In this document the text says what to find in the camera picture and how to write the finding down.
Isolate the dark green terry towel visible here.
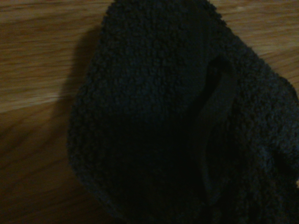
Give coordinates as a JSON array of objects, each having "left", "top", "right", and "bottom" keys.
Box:
[{"left": 66, "top": 0, "right": 299, "bottom": 224}]

